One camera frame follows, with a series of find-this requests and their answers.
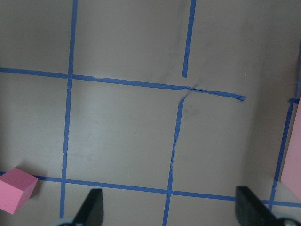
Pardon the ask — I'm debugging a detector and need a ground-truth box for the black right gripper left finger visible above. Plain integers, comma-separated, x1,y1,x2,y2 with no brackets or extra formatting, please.
73,189,104,226

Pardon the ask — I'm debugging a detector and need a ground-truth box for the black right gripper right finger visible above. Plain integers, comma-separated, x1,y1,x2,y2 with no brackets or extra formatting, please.
235,186,285,226

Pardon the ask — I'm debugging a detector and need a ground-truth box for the pink plastic bin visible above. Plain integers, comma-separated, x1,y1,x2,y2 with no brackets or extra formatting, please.
281,103,301,201

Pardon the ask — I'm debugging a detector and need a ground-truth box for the pink foam cube centre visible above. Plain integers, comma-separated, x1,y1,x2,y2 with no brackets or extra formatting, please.
0,168,38,214

